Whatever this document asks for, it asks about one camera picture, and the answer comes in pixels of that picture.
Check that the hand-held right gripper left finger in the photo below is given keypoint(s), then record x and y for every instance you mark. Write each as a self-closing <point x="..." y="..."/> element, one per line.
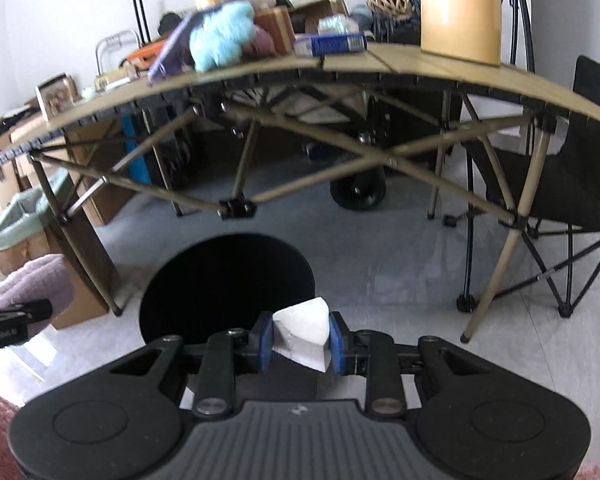
<point x="263" y="342"/>

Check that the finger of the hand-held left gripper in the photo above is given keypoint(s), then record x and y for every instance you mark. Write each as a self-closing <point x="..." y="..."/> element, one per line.
<point x="15" y="311"/>

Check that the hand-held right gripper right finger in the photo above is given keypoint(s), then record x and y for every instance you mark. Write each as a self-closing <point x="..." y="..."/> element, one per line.
<point x="337" y="345"/>

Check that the white tissue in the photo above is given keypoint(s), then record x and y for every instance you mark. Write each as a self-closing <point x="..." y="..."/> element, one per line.
<point x="300" y="325"/>

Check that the black trash bin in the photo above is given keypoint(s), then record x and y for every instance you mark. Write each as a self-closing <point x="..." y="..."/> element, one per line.
<point x="220" y="285"/>

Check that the purple knit sock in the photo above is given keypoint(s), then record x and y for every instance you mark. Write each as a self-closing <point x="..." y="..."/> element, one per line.
<point x="262" y="41"/>

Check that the blue plush toy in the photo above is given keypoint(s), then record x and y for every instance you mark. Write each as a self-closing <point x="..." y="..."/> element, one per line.
<point x="220" y="35"/>

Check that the purple fuzzy cushion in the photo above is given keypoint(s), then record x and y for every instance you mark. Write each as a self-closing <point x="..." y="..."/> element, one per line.
<point x="35" y="280"/>

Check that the cardboard box with green liner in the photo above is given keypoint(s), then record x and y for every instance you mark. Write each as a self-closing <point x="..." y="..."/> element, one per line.
<point x="15" y="225"/>

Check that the large cardboard box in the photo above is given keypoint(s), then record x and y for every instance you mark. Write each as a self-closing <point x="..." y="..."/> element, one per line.
<point x="105" y="195"/>

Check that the black cart wheel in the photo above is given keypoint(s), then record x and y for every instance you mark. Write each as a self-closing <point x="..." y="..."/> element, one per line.
<point x="357" y="195"/>

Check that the blue crate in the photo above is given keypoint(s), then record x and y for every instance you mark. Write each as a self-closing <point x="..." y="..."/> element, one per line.
<point x="137" y="150"/>

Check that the black folding chair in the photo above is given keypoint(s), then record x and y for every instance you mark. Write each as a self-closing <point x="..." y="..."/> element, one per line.
<point x="555" y="175"/>

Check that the tan folding table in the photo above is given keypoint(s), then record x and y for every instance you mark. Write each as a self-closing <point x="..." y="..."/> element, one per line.
<point x="380" y="62"/>

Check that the orange cardboard box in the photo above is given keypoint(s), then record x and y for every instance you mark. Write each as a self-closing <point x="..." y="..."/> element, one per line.
<point x="150" y="50"/>

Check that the blue carton box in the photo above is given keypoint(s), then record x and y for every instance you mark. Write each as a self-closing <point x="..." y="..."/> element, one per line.
<point x="340" y="44"/>

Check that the brown flat box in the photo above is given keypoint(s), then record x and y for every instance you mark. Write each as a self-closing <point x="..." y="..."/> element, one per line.
<point x="277" y="25"/>

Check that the pale green packet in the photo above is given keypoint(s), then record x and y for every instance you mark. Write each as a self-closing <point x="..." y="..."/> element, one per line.
<point x="337" y="25"/>

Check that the small open cardboard box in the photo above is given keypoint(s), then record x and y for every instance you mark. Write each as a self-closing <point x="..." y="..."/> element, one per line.
<point x="312" y="10"/>

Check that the cream yellow bottle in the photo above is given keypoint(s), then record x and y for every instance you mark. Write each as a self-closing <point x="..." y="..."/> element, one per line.
<point x="460" y="10"/>

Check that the photo frame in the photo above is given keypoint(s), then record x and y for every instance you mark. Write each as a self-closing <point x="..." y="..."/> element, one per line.
<point x="55" y="97"/>

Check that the silver metal frame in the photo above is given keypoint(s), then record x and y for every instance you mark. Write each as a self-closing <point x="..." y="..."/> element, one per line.
<point x="98" y="52"/>

